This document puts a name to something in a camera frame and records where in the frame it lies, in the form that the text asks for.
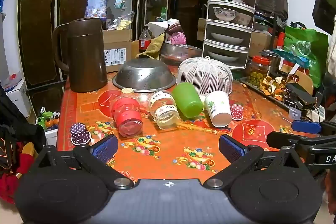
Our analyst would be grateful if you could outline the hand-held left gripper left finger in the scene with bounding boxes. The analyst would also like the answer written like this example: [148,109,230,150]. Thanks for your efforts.
[34,134,135,190]

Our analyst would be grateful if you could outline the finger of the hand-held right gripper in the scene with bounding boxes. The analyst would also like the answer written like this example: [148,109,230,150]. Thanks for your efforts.
[291,120,336,135]
[266,131,309,150]

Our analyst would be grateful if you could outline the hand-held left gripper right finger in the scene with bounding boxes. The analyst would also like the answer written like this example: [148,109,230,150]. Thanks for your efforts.
[203,134,306,190]

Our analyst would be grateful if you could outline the purple polka dot cup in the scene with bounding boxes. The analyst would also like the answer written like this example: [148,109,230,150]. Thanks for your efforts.
[70,123,92,146]

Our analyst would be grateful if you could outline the red polka dot cup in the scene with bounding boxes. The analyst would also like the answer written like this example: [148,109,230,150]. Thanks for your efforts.
[230,104,244,121]

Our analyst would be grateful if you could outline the white paper cup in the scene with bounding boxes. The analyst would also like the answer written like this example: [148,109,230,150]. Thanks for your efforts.
[204,90,232,128]

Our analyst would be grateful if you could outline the green plastic cup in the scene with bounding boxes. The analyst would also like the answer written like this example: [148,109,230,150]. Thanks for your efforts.
[172,82,204,119]

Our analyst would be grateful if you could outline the black device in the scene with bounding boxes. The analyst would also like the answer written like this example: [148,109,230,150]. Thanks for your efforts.
[285,83,317,107]

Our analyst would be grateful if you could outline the wooden chopsticks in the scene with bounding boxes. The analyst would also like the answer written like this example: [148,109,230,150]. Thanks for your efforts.
[178,122,218,135]

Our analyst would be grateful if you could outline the red glass jar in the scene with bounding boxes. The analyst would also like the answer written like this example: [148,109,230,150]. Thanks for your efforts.
[111,88,144,138]

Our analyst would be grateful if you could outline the orange peels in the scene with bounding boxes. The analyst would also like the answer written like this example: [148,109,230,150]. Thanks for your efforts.
[260,76,289,98]

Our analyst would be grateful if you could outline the orange printed tablecloth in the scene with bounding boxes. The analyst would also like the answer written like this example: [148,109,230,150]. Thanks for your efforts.
[56,64,315,188]

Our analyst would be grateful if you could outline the dark tray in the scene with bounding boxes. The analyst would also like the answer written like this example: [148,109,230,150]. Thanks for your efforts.
[239,77,292,109]

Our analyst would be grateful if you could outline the clear glass jar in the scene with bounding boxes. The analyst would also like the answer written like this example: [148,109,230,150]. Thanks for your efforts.
[147,91,181,131]

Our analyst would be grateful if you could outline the pickle jar with red lid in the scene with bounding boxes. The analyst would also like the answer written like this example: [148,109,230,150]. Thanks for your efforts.
[247,55,271,86]

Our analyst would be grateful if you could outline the green shopping bag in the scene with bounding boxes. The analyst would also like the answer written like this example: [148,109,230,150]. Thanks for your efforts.
[284,22,329,88]

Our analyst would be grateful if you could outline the white mesh food cover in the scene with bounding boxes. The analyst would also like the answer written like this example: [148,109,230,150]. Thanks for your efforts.
[176,56,233,96]

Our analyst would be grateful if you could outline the steel colander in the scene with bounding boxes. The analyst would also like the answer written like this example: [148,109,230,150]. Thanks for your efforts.
[112,58,177,93]

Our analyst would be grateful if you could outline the dark and red clothing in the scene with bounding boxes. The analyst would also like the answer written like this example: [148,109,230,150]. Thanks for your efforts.
[0,85,47,204]

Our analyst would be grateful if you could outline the white plate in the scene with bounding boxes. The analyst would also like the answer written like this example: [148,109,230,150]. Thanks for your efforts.
[211,32,244,45]
[207,51,240,62]

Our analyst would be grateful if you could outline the brown plastic pitcher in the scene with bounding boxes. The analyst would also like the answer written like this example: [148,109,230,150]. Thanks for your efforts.
[52,17,108,93]

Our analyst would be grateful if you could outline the plain cardboard box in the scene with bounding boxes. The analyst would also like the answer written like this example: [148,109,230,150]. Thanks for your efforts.
[248,30,274,57]

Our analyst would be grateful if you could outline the white cardboard box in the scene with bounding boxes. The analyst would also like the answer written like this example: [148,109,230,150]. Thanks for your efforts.
[1,73,31,117]

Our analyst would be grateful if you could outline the cardboard box with label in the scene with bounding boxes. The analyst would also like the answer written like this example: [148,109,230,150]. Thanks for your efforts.
[102,29,132,73]

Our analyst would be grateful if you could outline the steel basin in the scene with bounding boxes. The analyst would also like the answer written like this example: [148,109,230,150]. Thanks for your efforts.
[160,43,203,66]

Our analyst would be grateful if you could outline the olive green cloth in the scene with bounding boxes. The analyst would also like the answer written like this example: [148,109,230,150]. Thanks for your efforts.
[135,34,168,60]

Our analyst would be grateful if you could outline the dark soda bottle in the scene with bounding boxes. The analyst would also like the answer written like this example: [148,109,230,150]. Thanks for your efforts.
[139,26,152,54]

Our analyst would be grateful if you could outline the white tiered dish rack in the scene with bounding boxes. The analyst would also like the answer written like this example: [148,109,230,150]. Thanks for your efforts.
[202,0,257,71]

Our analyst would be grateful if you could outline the pink cloth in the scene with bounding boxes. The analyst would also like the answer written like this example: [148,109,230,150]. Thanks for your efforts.
[168,31,187,45]

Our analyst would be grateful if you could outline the floral ceramic bowl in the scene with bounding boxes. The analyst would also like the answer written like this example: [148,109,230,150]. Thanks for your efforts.
[213,7,236,21]

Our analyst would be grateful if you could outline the dark wooden wardrobe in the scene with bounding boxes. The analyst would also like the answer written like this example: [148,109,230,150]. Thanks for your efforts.
[17,0,226,89]

